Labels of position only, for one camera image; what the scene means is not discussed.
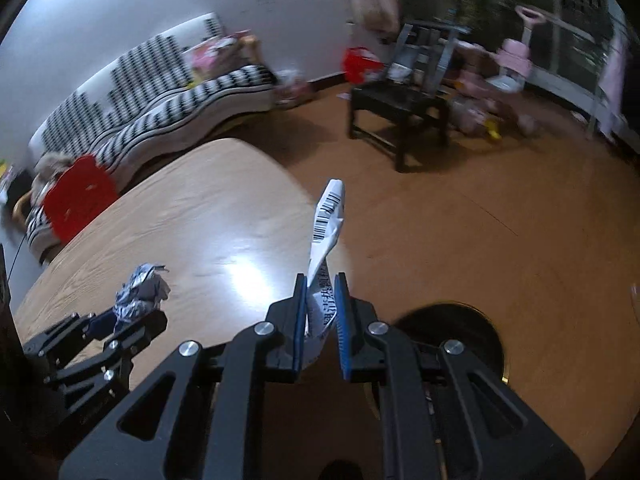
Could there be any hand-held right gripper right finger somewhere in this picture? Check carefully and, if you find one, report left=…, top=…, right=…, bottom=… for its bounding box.
left=334, top=272, right=584, bottom=480

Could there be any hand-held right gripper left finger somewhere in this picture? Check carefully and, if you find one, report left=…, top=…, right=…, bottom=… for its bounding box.
left=59, top=272, right=307, bottom=480

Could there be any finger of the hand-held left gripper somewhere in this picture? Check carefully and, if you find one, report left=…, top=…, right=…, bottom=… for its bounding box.
left=46, top=311, right=169, bottom=412
left=22, top=311, right=113, bottom=384

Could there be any small silver blue foil wrapper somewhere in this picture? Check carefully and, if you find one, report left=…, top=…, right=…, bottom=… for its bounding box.
left=114, top=262, right=172, bottom=322

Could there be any white barcode label paper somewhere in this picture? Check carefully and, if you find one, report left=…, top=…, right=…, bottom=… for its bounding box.
left=299, top=178, right=347, bottom=368

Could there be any black trash bin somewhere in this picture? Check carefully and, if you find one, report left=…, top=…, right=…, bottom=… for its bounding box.
left=370, top=302, right=511, bottom=421

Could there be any brown plush toy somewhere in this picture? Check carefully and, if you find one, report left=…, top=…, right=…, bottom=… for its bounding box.
left=31, top=152, right=76, bottom=206

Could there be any bag of clutter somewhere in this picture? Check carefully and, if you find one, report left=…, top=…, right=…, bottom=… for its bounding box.
left=274, top=69, right=316, bottom=108

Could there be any black wooden chair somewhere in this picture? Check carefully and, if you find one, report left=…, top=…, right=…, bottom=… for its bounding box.
left=348, top=20, right=473, bottom=173

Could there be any black and white striped sofa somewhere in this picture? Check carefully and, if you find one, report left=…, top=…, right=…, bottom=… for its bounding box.
left=25, top=12, right=278, bottom=266

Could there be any red bag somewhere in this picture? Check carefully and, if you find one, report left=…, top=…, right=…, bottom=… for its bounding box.
left=341, top=46, right=383, bottom=83

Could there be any pink printed pillow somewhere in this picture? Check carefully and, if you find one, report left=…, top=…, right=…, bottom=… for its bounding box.
left=182, top=32, right=251, bottom=86

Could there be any pink toy tricycle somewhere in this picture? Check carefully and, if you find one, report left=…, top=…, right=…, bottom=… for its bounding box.
left=457, top=5, right=546, bottom=136

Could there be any pink hanging cloth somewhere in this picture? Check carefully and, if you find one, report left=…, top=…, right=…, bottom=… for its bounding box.
left=597, top=35, right=627, bottom=133

